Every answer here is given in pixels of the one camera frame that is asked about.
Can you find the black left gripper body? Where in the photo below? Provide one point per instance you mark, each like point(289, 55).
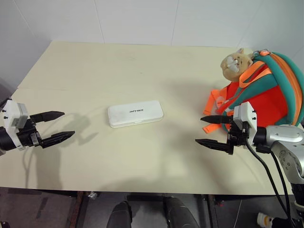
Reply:
point(27, 137)

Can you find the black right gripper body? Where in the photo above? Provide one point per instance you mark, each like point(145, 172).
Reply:
point(238, 135)

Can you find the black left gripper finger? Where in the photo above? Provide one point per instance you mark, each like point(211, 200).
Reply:
point(58, 138)
point(48, 115)

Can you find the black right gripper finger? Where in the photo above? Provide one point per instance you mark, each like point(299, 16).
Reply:
point(215, 119)
point(212, 144)

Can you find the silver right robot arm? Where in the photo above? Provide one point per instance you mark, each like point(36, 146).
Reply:
point(285, 137)

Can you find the orange and teal backpack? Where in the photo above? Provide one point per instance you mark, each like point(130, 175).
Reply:
point(268, 99)

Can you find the white rectangular case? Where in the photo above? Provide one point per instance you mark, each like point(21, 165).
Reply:
point(135, 114)

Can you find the tan plush animal head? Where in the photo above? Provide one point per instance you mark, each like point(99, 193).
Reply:
point(234, 69)

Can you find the dark rounded shape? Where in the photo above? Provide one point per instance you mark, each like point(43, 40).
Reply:
point(180, 213)
point(120, 215)

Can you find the white object on floor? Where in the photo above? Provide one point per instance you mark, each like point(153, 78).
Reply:
point(264, 218)

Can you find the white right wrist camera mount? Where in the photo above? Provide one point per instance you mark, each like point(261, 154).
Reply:
point(248, 112)

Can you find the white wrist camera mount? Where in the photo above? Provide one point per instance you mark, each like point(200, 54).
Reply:
point(248, 112)
point(10, 111)

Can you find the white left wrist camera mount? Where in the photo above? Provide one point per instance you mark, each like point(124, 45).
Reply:
point(10, 111)

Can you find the black table frame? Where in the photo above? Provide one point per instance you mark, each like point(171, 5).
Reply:
point(145, 197)

